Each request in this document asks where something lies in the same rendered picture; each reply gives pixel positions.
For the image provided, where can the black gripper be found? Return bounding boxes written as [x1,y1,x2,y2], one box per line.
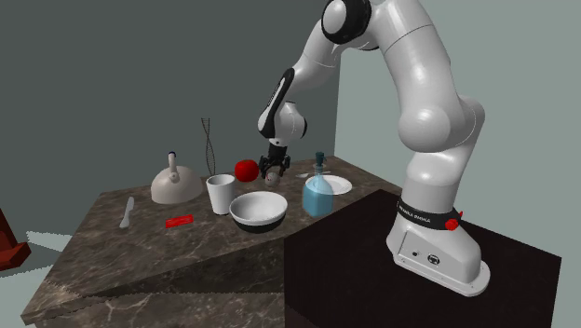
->
[258,141,292,180]

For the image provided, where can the red apple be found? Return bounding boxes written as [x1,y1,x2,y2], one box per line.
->
[234,158,261,184]

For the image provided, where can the white bowl with black base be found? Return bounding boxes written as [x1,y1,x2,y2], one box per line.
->
[228,190,290,235]

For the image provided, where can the blue pump bottle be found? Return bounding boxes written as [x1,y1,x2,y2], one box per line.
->
[301,151,335,219]

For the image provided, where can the white cup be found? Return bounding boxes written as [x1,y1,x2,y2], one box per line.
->
[205,173,236,216]

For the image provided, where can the white plate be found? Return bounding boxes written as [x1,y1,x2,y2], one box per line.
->
[304,173,354,197]

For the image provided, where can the beige kettle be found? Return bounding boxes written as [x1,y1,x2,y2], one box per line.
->
[150,151,205,206]

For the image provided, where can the red flat bar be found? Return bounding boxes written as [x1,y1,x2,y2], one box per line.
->
[165,213,195,229]

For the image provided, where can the dark robot stand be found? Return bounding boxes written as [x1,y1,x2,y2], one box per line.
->
[283,188,563,328]

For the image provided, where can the grey knife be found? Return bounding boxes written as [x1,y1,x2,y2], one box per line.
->
[118,195,136,229]

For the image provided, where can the dark red furniture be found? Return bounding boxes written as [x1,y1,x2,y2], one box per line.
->
[0,208,33,273]

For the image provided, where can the dark wire helix sculpture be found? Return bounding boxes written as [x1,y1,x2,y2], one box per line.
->
[200,117,217,177]

